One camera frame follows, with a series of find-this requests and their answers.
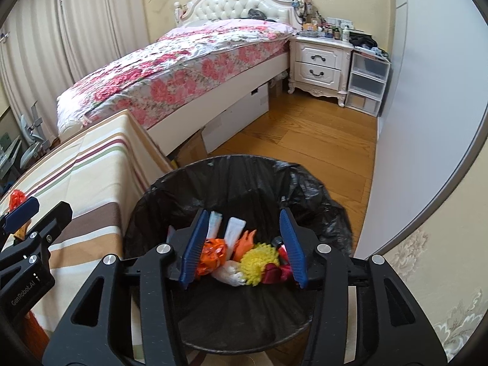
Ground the study desk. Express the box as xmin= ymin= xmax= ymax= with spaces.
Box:
xmin=0 ymin=133 xmax=23 ymax=176

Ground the orange printed foil wrapper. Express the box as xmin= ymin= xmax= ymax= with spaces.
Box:
xmin=196 ymin=238 xmax=229 ymax=278

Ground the orange plastic bag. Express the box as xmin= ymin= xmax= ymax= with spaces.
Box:
xmin=8 ymin=190 xmax=31 ymax=242

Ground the striped blanket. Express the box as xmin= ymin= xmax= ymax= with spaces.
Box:
xmin=0 ymin=109 xmax=174 ymax=351

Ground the white nightstand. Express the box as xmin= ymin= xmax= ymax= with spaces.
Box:
xmin=288 ymin=32 xmax=355 ymax=107

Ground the grey desk chair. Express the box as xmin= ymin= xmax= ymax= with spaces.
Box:
xmin=17 ymin=101 xmax=52 ymax=168

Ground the teal white powder sachet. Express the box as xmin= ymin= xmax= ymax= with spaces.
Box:
xmin=224 ymin=217 xmax=246 ymax=252

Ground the black trash bin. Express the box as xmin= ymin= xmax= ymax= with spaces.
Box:
xmin=122 ymin=154 xmax=353 ymax=355

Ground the white storage box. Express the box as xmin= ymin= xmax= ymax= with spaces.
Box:
xmin=202 ymin=84 xmax=271 ymax=153

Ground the clear plastic drawer unit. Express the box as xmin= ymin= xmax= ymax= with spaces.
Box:
xmin=345 ymin=49 xmax=391 ymax=117

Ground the dark cloth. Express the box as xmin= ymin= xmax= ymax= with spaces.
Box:
xmin=244 ymin=8 xmax=277 ymax=21

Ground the white tufted bed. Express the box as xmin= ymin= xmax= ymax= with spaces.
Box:
xmin=57 ymin=0 xmax=306 ymax=153

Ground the blue white torn sachet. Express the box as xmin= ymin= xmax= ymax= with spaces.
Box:
xmin=206 ymin=210 xmax=224 ymax=242

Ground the orange object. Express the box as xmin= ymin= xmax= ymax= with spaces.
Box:
xmin=23 ymin=310 xmax=52 ymax=351

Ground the group of small bottles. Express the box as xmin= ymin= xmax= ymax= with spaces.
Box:
xmin=297 ymin=15 xmax=368 ymax=42

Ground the beige curtain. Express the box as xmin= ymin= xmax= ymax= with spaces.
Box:
xmin=0 ymin=0 xmax=153 ymax=130

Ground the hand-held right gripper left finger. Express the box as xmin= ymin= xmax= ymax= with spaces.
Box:
xmin=42 ymin=209 xmax=210 ymax=366

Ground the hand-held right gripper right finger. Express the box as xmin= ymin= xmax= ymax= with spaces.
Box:
xmin=279 ymin=208 xmax=448 ymax=366

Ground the floral quilt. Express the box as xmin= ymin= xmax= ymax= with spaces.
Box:
xmin=57 ymin=19 xmax=296 ymax=130

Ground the cardboard box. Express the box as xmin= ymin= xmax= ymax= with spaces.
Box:
xmin=168 ymin=131 xmax=208 ymax=168

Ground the plain orange wrapper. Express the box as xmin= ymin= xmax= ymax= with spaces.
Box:
xmin=232 ymin=230 xmax=257 ymax=262

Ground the white wardrobe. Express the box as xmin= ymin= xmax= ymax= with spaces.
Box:
xmin=353 ymin=0 xmax=488 ymax=262

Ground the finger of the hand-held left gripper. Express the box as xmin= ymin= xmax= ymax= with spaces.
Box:
xmin=0 ymin=202 xmax=73 ymax=265
xmin=0 ymin=197 xmax=41 ymax=237

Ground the yellow frilly scrunchie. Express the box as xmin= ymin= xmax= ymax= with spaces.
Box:
xmin=240 ymin=242 xmax=281 ymax=286

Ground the white plastic bag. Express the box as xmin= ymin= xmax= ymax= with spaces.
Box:
xmin=211 ymin=259 xmax=246 ymax=286

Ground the black clothing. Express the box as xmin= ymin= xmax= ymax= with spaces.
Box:
xmin=349 ymin=34 xmax=378 ymax=50

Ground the dark red scrunchie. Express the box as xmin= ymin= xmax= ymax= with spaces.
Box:
xmin=261 ymin=263 xmax=294 ymax=285

